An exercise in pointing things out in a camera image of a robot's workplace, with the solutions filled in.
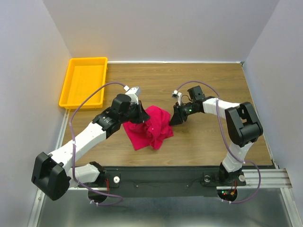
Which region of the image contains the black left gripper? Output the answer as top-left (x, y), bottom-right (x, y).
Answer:
top-left (120, 100), bottom-right (150, 124)

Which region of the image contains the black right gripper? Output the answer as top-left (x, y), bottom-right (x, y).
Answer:
top-left (168, 101), bottom-right (196, 126)

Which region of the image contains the pink t shirt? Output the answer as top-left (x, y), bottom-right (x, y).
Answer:
top-left (123, 105), bottom-right (174, 150)

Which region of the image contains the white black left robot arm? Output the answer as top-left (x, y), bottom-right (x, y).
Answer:
top-left (31, 87), bottom-right (150, 201)

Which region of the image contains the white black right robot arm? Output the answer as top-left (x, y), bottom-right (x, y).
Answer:
top-left (169, 86), bottom-right (263, 184)

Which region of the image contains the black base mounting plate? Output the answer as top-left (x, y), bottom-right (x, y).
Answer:
top-left (86, 166), bottom-right (246, 198)

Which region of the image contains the yellow plastic tray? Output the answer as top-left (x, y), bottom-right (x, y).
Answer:
top-left (59, 57), bottom-right (107, 110)

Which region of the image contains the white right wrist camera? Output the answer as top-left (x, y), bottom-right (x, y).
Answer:
top-left (171, 90), bottom-right (182, 105)

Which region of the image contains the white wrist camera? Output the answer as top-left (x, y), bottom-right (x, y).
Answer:
top-left (125, 87), bottom-right (141, 102)
top-left (171, 90), bottom-right (182, 105)

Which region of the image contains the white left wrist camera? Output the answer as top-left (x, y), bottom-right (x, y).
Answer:
top-left (125, 87), bottom-right (141, 102)

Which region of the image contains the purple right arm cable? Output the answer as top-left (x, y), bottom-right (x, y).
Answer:
top-left (176, 80), bottom-right (262, 205)

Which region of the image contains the aluminium frame rail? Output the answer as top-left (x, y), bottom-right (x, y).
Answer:
top-left (29, 113), bottom-right (301, 227)

